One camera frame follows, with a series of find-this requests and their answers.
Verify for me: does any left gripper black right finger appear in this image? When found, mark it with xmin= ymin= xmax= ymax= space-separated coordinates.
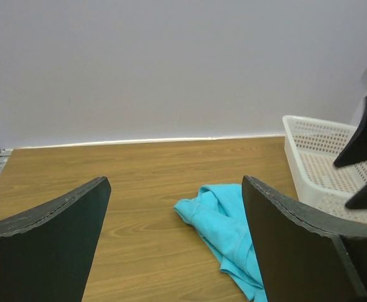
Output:
xmin=242 ymin=176 xmax=367 ymax=301

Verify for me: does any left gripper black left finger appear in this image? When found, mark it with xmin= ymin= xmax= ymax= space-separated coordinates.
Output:
xmin=0 ymin=177 xmax=111 ymax=301

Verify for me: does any white plastic basket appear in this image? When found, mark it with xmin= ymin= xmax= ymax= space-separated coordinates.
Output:
xmin=282 ymin=115 xmax=367 ymax=224

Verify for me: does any turquoise t shirt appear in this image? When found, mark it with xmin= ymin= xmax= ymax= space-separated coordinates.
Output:
xmin=173 ymin=184 xmax=268 ymax=301

